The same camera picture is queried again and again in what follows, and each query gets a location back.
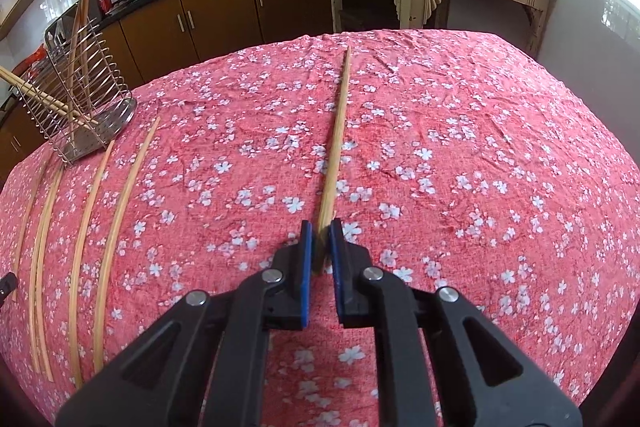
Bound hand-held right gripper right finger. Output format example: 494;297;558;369
327;218;583;427

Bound red floral tablecloth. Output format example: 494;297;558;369
0;28;640;427

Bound set of wooden chopsticks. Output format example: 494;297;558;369
0;0;162;389

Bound single bamboo chopstick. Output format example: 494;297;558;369
315;46;352;278

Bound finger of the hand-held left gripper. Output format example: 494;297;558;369
0;272;18;305

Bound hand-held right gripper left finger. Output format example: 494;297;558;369
55;221;315;427

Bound wooden base cabinets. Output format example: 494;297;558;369
0;0;335;168

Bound metal wire chopstick holder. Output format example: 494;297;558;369
10;14;138;165

